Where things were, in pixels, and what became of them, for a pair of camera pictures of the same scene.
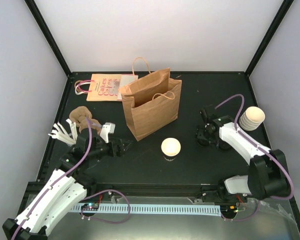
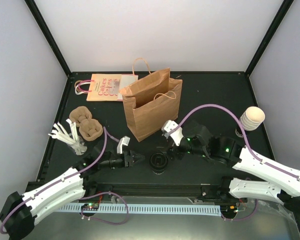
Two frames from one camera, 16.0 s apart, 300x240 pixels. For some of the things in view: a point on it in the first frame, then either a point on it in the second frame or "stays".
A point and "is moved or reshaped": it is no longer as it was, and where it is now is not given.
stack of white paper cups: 251,119 stays
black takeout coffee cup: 170,148 is moved or reshaped
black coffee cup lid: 203,142 is moved or reshaped
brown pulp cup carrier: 78,115 stays
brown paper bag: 151,100 stays
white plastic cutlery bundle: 62,135 stays
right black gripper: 199,134 to 178,154
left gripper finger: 124,148 to 136,157
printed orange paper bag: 104,87 stays
